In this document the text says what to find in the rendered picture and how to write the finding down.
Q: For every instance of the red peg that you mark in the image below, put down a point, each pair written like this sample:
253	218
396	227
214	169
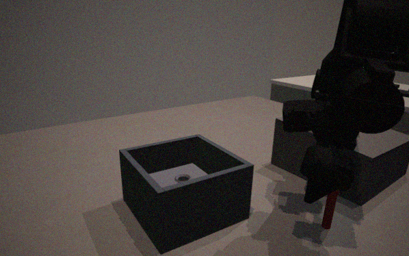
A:
329	209

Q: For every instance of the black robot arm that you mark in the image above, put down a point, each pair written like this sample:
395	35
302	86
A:
359	71

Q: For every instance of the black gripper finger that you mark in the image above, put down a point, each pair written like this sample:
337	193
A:
320	143
316	190

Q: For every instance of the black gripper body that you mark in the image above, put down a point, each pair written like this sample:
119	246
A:
329	165

